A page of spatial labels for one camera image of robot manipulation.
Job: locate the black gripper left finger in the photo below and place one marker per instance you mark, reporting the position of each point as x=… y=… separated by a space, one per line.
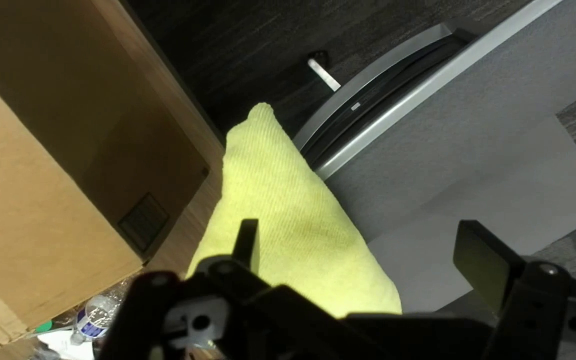
x=245 y=248

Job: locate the yellow-green towel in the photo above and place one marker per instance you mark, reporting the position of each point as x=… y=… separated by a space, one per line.
x=304 y=237

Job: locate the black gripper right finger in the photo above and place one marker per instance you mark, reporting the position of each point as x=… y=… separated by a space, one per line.
x=486 y=263

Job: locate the grey office chair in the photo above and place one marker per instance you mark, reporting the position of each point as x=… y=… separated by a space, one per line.
x=453 y=127

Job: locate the brown cardboard box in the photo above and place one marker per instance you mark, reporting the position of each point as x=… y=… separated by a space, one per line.
x=102 y=160

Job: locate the clear plastic bottle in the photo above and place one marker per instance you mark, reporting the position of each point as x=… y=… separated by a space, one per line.
x=97 y=319

